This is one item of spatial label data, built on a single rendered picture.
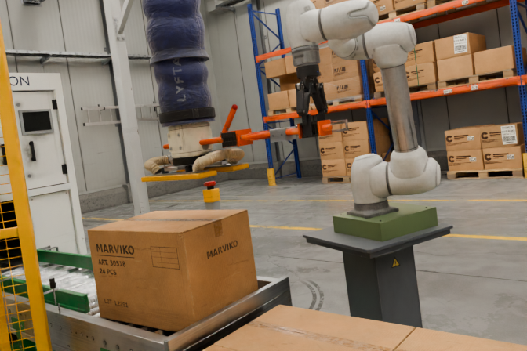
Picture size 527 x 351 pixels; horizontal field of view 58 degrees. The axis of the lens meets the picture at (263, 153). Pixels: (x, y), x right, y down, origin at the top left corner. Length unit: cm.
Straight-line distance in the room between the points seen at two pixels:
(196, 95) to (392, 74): 81
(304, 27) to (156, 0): 64
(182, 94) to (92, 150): 983
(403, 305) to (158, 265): 112
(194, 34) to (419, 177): 111
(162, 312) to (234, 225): 44
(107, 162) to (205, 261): 999
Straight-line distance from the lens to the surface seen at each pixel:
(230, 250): 202
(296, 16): 158
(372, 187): 221
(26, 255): 232
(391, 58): 206
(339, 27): 153
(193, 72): 189
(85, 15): 1223
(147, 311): 209
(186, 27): 191
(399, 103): 211
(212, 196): 263
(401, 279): 233
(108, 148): 1186
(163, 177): 190
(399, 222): 216
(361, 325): 185
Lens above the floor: 128
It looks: 3 degrees down
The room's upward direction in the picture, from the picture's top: 8 degrees counter-clockwise
